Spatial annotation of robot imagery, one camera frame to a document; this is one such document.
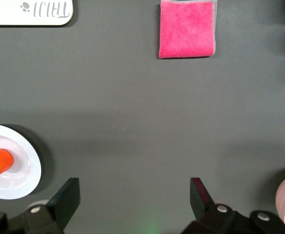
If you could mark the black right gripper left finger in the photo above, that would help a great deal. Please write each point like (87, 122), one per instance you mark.
(64, 200)

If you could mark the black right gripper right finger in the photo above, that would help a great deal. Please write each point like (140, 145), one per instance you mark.
(200, 202)

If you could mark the white round plate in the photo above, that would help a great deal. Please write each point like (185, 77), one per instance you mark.
(23, 151)

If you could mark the pink folded cloth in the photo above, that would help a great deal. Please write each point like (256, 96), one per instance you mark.
(187, 29)

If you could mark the cream tray with bear print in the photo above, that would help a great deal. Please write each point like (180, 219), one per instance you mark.
(5, 14)

